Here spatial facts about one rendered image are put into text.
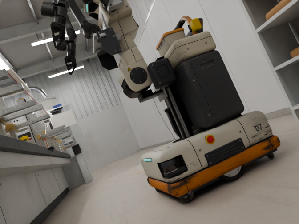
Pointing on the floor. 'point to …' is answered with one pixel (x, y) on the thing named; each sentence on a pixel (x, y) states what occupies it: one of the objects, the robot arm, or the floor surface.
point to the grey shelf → (278, 43)
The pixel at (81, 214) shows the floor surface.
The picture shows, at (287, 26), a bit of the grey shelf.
